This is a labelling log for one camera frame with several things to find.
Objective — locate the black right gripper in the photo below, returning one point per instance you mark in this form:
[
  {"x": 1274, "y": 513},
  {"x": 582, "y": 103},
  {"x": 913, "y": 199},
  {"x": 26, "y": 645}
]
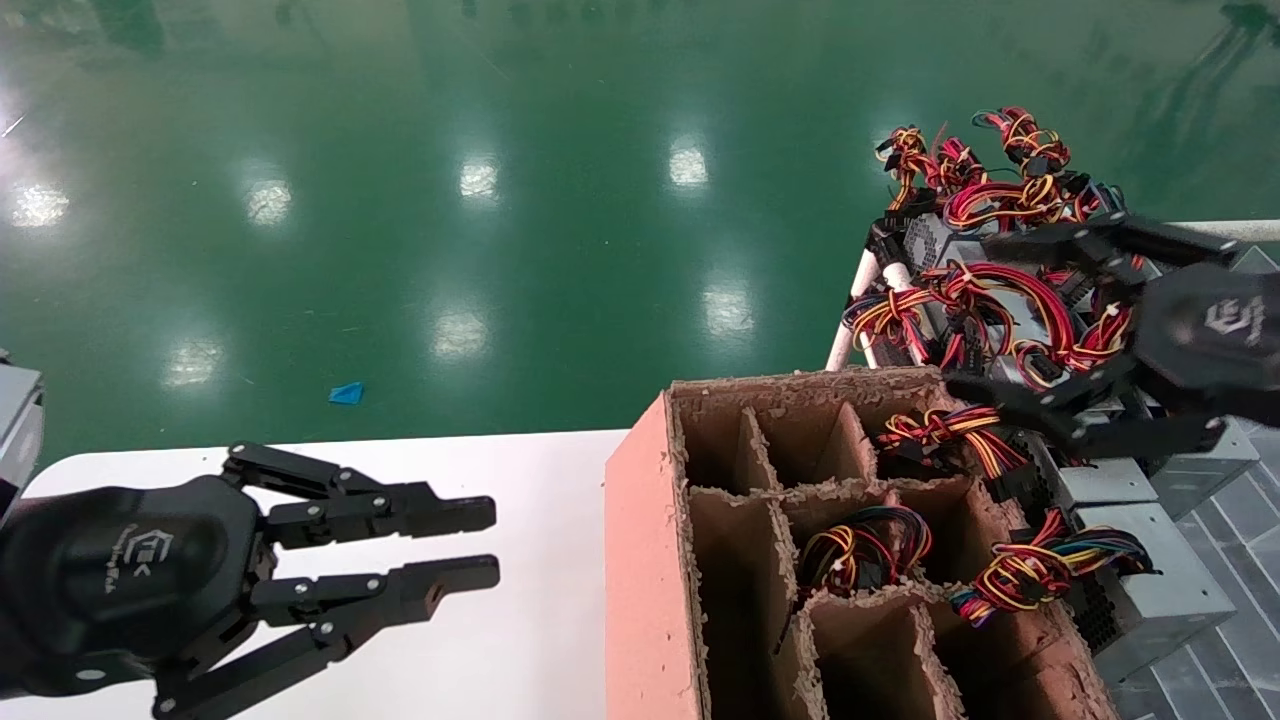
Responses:
[{"x": 1220, "y": 330}]

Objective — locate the slanted white plastic pipe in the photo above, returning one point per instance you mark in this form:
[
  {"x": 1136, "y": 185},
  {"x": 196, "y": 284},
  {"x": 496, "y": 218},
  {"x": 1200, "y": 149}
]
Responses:
[{"x": 848, "y": 325}]

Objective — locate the long white plastic pipe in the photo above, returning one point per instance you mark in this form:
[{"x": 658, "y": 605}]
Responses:
[{"x": 1262, "y": 230}]

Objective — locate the short white plastic pipe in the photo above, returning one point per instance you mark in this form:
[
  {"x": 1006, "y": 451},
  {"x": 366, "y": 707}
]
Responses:
[{"x": 897, "y": 278}]

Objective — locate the mesh-topped grey power supply case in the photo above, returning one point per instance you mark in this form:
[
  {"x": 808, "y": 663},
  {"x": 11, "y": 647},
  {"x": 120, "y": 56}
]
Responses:
[{"x": 935, "y": 240}]

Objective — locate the pink cardboard box with dividers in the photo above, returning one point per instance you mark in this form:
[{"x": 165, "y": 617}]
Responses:
[{"x": 645, "y": 560}]

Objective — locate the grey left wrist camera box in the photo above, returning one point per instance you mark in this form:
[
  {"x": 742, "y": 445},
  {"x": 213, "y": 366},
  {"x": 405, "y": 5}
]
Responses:
[{"x": 18, "y": 420}]

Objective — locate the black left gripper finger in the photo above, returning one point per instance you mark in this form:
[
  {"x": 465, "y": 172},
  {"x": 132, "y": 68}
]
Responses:
[
  {"x": 440, "y": 515},
  {"x": 450, "y": 575}
]

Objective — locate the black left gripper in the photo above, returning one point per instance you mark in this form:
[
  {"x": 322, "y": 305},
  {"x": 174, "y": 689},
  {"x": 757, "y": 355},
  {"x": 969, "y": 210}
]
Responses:
[{"x": 120, "y": 580}]

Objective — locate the blue plastic scrap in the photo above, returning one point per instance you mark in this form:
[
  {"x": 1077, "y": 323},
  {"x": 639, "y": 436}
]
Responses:
[{"x": 346, "y": 394}]

